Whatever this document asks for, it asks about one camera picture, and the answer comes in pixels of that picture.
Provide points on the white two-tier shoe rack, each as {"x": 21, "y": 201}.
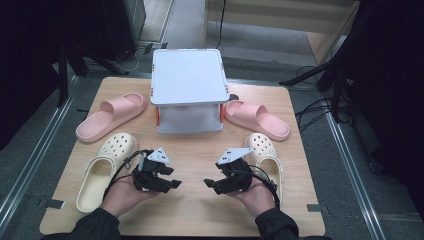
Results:
{"x": 190, "y": 76}

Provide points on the grey tape piece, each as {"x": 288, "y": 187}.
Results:
{"x": 51, "y": 203}
{"x": 316, "y": 208}

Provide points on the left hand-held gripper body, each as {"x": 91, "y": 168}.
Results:
{"x": 146, "y": 176}

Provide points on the cream perforated clog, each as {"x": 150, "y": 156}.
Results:
{"x": 116, "y": 146}
{"x": 263, "y": 146}

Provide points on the person's right hand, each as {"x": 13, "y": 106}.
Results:
{"x": 256, "y": 200}

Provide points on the light wooden furniture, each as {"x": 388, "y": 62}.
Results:
{"x": 283, "y": 15}

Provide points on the pink slide slipper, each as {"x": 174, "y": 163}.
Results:
{"x": 100, "y": 123}
{"x": 266, "y": 125}

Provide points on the dark curtain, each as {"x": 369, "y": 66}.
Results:
{"x": 393, "y": 83}
{"x": 26, "y": 50}

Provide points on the black metal stand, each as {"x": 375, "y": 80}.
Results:
{"x": 336, "y": 86}
{"x": 62, "y": 80}

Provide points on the black cabinet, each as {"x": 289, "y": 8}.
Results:
{"x": 126, "y": 26}

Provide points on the metal floor rail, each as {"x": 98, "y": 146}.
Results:
{"x": 46, "y": 140}
{"x": 350, "y": 170}

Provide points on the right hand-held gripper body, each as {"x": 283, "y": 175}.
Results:
{"x": 240, "y": 176}

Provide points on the person's left hand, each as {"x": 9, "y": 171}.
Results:
{"x": 123, "y": 196}

